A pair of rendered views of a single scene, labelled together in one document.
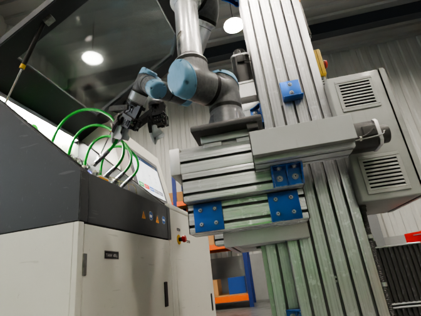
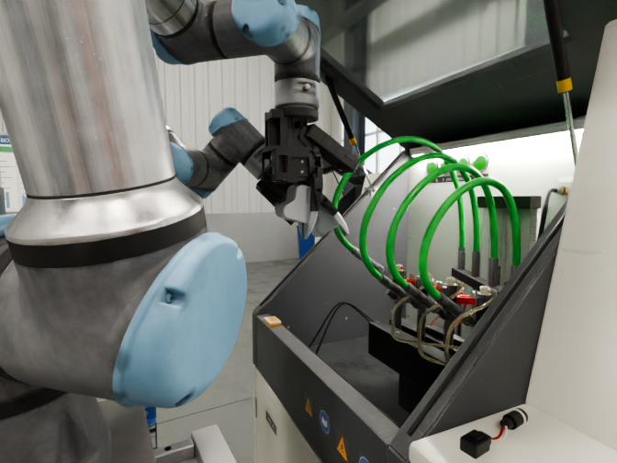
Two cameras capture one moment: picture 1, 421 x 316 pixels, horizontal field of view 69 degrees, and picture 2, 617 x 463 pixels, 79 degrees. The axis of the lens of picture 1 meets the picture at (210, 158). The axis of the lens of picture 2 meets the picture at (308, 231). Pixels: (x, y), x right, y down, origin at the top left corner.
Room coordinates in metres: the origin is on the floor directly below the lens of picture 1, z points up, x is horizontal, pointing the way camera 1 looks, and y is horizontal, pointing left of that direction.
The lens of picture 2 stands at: (1.83, -0.13, 1.28)
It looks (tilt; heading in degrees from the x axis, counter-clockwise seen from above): 5 degrees down; 142
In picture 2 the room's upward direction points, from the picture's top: straight up
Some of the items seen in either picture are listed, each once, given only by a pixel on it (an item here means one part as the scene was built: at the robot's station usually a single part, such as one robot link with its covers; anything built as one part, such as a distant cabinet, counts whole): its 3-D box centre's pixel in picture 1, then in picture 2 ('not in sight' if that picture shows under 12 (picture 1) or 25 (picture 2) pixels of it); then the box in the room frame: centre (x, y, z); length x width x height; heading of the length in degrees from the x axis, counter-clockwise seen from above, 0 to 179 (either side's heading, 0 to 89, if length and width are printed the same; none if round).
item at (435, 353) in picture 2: not in sight; (432, 377); (1.39, 0.55, 0.91); 0.34 x 0.10 x 0.15; 167
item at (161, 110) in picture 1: (157, 115); (293, 148); (1.31, 0.24, 1.37); 0.09 x 0.08 x 0.12; 77
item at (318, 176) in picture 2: not in sight; (311, 185); (1.34, 0.26, 1.31); 0.05 x 0.02 x 0.09; 167
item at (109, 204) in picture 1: (132, 213); (307, 390); (1.22, 0.34, 0.87); 0.62 x 0.04 x 0.16; 167
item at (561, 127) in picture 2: (41, 119); (484, 141); (1.33, 0.83, 1.43); 0.54 x 0.03 x 0.02; 167
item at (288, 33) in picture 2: not in sight; (262, 25); (1.36, 0.15, 1.52); 0.11 x 0.11 x 0.08; 36
